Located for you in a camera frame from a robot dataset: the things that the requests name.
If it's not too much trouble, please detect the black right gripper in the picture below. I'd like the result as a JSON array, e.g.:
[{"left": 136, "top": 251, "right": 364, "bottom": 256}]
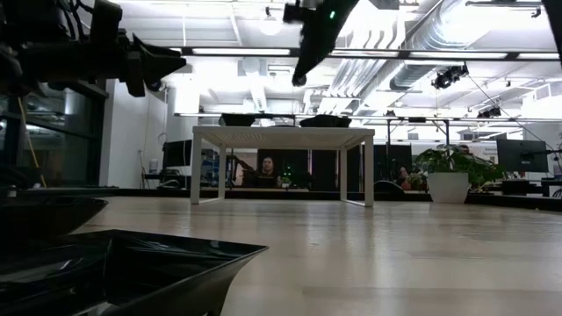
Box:
[{"left": 284, "top": 0, "right": 360, "bottom": 75}]

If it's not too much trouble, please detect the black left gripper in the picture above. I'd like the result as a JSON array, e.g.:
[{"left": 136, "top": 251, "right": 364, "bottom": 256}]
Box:
[{"left": 19, "top": 0, "right": 189, "bottom": 98}]

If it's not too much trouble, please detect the black bowl stack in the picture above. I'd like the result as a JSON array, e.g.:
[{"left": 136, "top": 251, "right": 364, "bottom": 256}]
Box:
[{"left": 299, "top": 114, "right": 353, "bottom": 130}]

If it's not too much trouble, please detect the white round pendant lamp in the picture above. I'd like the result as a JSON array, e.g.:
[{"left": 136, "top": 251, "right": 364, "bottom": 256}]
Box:
[{"left": 257, "top": 5, "right": 283, "bottom": 37}]

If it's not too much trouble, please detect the long linear ceiling light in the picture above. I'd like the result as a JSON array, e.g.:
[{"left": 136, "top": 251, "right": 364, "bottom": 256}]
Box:
[{"left": 169, "top": 45, "right": 562, "bottom": 61}]

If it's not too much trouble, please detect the white perforated metal shelf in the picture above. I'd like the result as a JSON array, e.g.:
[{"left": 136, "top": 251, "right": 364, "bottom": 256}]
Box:
[{"left": 190, "top": 126, "right": 377, "bottom": 209}]

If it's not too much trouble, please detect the black computer monitor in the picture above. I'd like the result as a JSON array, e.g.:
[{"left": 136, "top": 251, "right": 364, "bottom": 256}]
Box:
[
  {"left": 496, "top": 139, "right": 551, "bottom": 174},
  {"left": 162, "top": 139, "right": 193, "bottom": 169}
]

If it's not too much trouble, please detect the black ceiling spot lamp cluster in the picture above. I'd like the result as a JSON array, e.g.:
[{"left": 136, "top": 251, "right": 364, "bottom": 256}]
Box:
[{"left": 430, "top": 62, "right": 470, "bottom": 90}]

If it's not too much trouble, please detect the black office chair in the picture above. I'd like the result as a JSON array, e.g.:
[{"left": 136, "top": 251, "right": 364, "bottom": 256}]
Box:
[{"left": 374, "top": 179, "right": 406, "bottom": 194}]

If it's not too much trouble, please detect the green plant in white pot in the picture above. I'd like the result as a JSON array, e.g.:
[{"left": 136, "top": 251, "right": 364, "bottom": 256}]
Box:
[{"left": 412, "top": 143, "right": 506, "bottom": 205}]

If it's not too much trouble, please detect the black round lobed plate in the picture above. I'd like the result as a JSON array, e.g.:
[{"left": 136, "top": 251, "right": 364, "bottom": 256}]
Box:
[{"left": 0, "top": 196, "right": 110, "bottom": 241}]

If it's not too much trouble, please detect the background black rig frame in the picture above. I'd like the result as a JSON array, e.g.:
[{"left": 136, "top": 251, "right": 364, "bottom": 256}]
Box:
[{"left": 174, "top": 111, "right": 562, "bottom": 148}]

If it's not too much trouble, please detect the yellow extension cable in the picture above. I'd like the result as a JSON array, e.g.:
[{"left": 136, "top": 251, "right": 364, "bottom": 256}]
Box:
[{"left": 15, "top": 96, "right": 48, "bottom": 190}]

